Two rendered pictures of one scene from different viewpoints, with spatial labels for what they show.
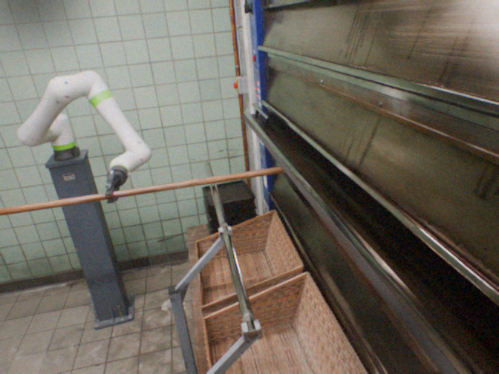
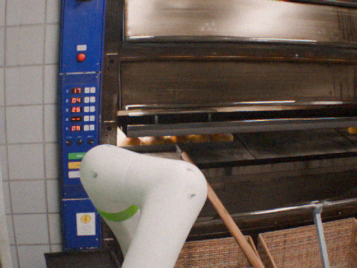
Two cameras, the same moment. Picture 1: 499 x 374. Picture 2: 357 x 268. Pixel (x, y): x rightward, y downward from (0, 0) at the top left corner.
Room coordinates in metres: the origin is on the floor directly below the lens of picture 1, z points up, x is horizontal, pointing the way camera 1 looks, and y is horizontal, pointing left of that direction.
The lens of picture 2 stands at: (1.94, 1.97, 2.18)
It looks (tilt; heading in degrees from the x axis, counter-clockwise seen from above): 22 degrees down; 263
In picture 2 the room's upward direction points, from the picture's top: 4 degrees clockwise
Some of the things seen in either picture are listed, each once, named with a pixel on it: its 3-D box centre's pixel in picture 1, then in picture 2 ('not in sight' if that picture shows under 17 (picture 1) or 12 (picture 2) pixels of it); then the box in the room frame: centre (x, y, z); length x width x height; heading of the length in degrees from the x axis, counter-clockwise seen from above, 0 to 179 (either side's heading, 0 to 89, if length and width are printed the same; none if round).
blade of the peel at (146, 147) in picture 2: not in sight; (168, 131); (1.67, -0.53, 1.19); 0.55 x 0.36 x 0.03; 9
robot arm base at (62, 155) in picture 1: (67, 148); not in sight; (2.15, 1.12, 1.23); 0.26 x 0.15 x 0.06; 14
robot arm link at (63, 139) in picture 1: (57, 131); not in sight; (2.08, 1.11, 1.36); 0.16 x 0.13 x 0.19; 154
